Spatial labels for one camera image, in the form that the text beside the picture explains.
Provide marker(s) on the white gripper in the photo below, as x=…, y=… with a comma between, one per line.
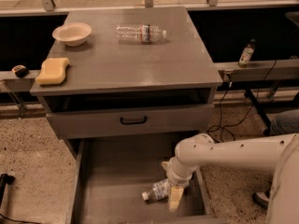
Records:
x=177, y=178

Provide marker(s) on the blue plastic bottle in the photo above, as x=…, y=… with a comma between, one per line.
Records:
x=157, y=192

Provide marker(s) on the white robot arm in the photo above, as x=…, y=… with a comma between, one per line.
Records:
x=276, y=155

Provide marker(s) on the open grey drawer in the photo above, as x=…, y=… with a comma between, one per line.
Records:
x=112, y=173

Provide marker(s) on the closed grey drawer front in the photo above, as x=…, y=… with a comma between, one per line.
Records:
x=161, y=119

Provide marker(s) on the grey drawer cabinet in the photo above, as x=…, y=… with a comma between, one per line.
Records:
x=105, y=73

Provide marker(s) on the green glass bottle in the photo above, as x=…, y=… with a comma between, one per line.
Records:
x=247, y=53

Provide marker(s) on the clear water bottle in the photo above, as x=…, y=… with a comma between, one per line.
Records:
x=140, y=33

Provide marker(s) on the grey sneaker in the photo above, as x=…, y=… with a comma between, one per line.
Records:
x=261, y=198

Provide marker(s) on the black table leg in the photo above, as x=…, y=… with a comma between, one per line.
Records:
x=249, y=94

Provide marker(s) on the person leg in jeans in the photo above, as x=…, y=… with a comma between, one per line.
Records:
x=285, y=123

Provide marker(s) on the yellow sponge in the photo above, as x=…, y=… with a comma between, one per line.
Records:
x=53, y=71

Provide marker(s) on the white bowl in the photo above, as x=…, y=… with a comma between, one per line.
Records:
x=72, y=34

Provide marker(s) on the black drawer handle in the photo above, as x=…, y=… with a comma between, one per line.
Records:
x=125, y=121

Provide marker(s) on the grey side shelf rail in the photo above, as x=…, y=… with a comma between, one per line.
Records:
x=261, y=70

